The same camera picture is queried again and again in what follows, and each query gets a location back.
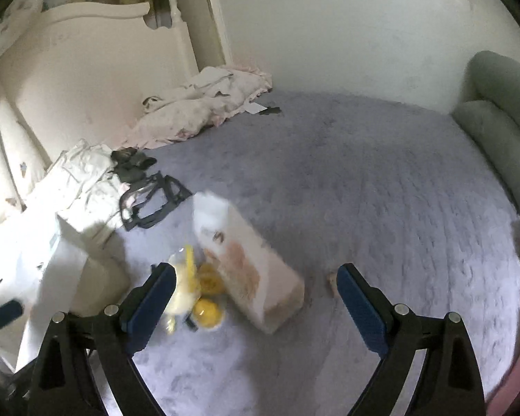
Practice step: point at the cream printed pillow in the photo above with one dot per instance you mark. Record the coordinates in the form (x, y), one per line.
(11, 26)

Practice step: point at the white crumpled cloth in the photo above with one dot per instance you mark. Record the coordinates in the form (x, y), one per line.
(76, 277)
(82, 182)

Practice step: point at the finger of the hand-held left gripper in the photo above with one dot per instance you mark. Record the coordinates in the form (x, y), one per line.
(6, 314)

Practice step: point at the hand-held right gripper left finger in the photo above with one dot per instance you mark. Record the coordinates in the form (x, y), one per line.
(149, 312)

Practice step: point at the white card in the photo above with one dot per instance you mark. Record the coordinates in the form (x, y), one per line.
(255, 108)

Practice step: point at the cream door frame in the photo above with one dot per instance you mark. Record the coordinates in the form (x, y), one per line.
(214, 13)

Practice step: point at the cream bed headboard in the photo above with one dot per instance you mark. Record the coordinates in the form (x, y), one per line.
(91, 60)

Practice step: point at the green pillow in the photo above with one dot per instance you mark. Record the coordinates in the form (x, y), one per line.
(498, 147)
(502, 82)

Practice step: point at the white sheet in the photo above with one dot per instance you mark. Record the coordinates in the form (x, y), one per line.
(251, 264)

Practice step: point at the yellow round object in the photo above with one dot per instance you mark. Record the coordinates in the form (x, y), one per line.
(208, 313)
(210, 279)

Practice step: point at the cream printed cushion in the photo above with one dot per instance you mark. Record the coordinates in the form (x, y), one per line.
(4, 151)

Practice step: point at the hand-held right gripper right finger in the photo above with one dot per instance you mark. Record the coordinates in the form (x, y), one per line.
(364, 312)

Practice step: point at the cream black-trimmed garment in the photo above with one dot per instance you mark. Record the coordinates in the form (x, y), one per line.
(156, 201)

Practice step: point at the grey fleece blanket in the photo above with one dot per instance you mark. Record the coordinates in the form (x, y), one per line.
(351, 190)

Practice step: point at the yellow toy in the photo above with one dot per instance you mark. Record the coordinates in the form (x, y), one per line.
(183, 286)

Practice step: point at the dark cloth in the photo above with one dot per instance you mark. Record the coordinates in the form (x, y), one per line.
(132, 162)

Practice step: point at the pink white floral quilt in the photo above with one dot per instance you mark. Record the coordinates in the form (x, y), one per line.
(190, 108)

